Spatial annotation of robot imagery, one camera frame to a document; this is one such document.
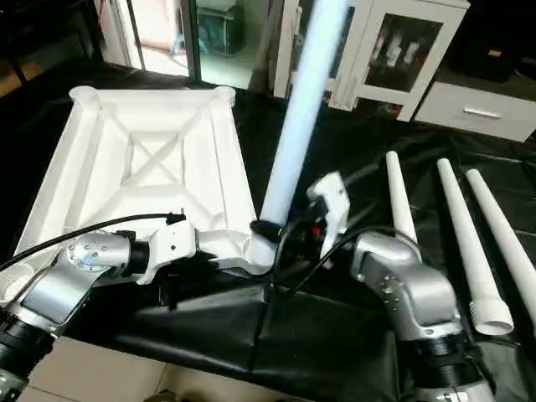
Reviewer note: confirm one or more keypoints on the white plastic table leg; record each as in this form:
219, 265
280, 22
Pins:
297, 126
400, 197
469, 243
507, 243

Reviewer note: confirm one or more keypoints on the white plastic table top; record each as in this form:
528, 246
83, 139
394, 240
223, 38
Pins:
151, 151

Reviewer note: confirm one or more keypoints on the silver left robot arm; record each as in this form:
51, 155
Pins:
59, 289

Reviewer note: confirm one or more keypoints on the black table mat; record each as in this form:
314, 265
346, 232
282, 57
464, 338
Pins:
335, 343

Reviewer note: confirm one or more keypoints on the teal plastic stool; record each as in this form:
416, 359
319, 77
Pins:
219, 29

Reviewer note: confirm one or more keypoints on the white glass door cabinet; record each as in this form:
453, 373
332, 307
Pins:
402, 50

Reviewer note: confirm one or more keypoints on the white drawer unit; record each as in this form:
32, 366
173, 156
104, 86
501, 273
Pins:
477, 109

